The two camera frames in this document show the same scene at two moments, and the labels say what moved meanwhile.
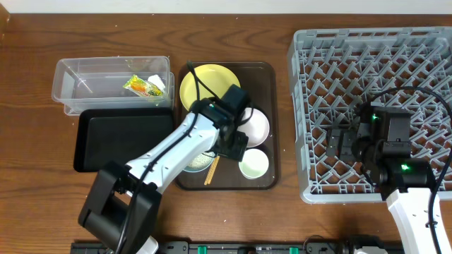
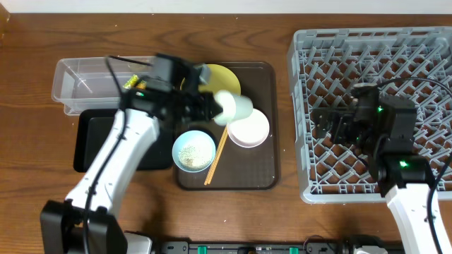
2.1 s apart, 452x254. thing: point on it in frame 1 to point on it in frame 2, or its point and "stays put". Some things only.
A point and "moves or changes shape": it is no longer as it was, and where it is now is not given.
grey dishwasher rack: x=335 y=73 stays put
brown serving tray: x=259 y=168 stays put
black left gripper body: x=234 y=147 to x=189 y=109
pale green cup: x=253 y=164 moves or changes shape
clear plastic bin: x=97 y=82 stays put
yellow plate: x=213 y=81 stays put
